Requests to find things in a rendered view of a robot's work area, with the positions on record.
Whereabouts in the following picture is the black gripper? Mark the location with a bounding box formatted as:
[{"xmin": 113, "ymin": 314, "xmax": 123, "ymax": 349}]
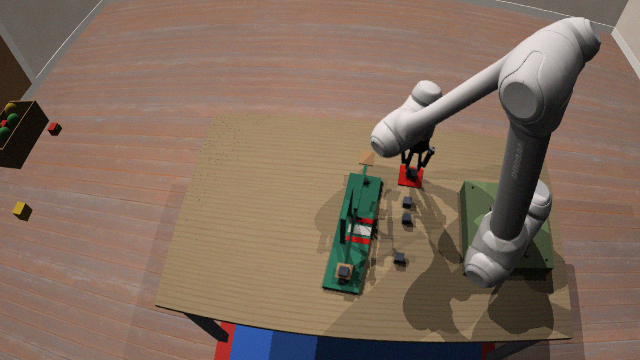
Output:
[{"xmin": 401, "ymin": 139, "xmax": 435, "ymax": 179}]

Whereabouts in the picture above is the red flat square plate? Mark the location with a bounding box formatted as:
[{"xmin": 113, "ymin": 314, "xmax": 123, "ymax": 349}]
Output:
[{"xmin": 398, "ymin": 165, "xmax": 423, "ymax": 188}]

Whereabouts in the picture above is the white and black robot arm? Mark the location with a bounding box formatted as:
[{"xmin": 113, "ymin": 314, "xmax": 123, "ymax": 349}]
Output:
[{"xmin": 370, "ymin": 17, "xmax": 601, "ymax": 288}]

